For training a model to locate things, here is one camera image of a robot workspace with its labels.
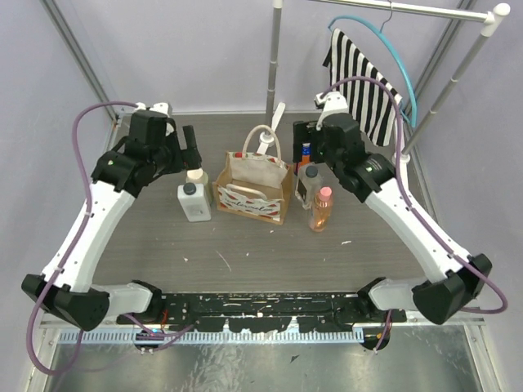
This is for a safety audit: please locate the blue cap orange bottle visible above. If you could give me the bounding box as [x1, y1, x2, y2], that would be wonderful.
[300, 142, 311, 166]

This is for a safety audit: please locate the cream cap bottle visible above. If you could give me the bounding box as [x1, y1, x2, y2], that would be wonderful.
[186, 168, 213, 203]

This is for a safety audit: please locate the white bottle grey cap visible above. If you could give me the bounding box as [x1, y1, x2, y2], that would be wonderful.
[177, 182, 212, 223]

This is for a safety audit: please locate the clear bottle grey cap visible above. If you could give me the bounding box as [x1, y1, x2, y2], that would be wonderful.
[295, 163, 323, 210]

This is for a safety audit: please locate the pink cap lotion bottle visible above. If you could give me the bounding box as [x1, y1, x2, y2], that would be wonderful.
[309, 186, 333, 232]

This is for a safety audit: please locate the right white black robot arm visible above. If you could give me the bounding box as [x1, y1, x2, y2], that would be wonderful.
[293, 91, 492, 325]

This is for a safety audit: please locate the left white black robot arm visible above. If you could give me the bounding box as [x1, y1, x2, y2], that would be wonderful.
[21, 102, 202, 332]

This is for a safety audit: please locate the black white striped cloth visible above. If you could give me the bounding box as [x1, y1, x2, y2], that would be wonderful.
[324, 28, 403, 147]

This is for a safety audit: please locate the blue clothes hanger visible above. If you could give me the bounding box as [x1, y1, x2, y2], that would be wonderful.
[327, 11, 418, 128]

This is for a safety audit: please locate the metal clothes rack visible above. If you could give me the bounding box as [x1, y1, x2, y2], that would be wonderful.
[257, 0, 512, 205]

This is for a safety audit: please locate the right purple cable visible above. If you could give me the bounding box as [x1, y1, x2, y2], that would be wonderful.
[315, 76, 509, 356]

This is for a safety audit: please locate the purple cable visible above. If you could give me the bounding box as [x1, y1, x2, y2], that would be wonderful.
[315, 76, 509, 356]
[25, 100, 193, 376]

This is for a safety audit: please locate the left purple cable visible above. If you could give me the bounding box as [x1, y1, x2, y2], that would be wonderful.
[25, 100, 193, 376]

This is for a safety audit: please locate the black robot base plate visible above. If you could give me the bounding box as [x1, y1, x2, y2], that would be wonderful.
[118, 290, 409, 334]

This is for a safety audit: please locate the slotted cable duct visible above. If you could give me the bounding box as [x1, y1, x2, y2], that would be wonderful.
[83, 327, 364, 345]

